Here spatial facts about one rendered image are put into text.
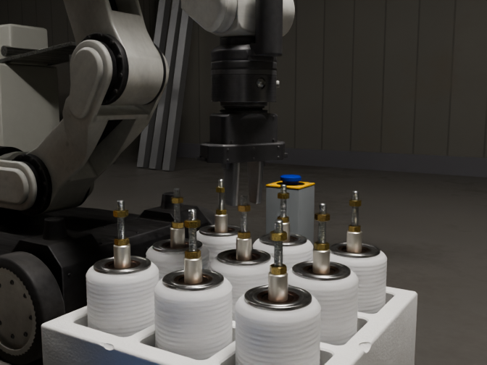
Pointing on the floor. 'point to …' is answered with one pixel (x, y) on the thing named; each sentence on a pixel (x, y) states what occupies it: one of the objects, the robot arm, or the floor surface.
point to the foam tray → (125, 345)
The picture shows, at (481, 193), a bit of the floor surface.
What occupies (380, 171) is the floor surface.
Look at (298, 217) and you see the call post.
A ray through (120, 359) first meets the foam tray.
